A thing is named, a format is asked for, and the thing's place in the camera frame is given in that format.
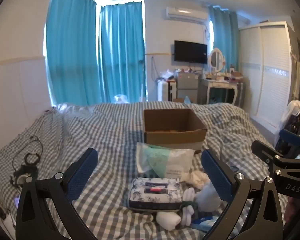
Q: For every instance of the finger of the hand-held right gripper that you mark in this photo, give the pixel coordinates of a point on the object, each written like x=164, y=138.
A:
x=291, y=138
x=262, y=148

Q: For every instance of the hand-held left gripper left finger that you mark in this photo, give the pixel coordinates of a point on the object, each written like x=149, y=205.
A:
x=82, y=175

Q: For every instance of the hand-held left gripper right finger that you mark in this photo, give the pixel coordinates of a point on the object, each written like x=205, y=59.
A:
x=216, y=175

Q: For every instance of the white fluffy cloth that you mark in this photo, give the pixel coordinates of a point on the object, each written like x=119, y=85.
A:
x=207, y=198

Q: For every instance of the brown cardboard box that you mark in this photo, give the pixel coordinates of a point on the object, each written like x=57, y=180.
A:
x=175, y=140

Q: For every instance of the clear bag with green cloth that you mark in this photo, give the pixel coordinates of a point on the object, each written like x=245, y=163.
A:
x=160, y=160

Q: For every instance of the floral print tissue pack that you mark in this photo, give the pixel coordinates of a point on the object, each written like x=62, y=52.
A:
x=140, y=196

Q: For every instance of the person's right hand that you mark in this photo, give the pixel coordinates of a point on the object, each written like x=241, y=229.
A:
x=293, y=211

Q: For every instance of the dark floral bag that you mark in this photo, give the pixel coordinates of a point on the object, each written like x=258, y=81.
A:
x=288, y=125

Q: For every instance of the white hanging cloth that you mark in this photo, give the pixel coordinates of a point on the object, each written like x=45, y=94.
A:
x=298, y=107

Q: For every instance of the grey checkered blanket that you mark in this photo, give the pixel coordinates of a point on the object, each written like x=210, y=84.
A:
x=102, y=130

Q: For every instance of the black round device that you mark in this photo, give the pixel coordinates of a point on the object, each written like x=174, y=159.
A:
x=23, y=176

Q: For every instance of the white louvred wardrobe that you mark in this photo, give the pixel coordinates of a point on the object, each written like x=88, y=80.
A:
x=265, y=75

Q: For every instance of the white dressing table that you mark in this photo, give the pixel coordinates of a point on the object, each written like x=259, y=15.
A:
x=220, y=83

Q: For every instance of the small brown box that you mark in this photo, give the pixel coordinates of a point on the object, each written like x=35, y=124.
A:
x=236, y=74

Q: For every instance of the teal tissue paper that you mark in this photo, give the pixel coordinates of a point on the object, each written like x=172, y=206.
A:
x=187, y=99

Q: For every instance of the open cardboard floor box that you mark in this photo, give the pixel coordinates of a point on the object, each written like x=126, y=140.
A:
x=177, y=100

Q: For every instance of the white plastic bag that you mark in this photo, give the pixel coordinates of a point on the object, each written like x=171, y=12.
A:
x=121, y=98

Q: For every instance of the grey mini fridge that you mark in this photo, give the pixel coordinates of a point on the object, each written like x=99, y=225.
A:
x=187, y=85

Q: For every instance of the white suitcase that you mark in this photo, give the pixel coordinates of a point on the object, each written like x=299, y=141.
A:
x=165, y=91

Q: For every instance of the white oval vanity mirror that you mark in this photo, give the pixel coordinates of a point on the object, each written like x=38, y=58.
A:
x=216, y=60

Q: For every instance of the crumpled clear plastic bag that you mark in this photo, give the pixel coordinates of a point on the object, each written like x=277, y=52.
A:
x=167, y=74

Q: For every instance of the teal curtain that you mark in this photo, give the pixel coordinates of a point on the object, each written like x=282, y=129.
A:
x=225, y=40
x=70, y=50
x=122, y=55

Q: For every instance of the white air conditioner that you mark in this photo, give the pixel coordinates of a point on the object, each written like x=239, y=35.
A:
x=185, y=13

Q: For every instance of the black wall television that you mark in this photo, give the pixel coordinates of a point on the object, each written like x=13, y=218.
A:
x=190, y=52

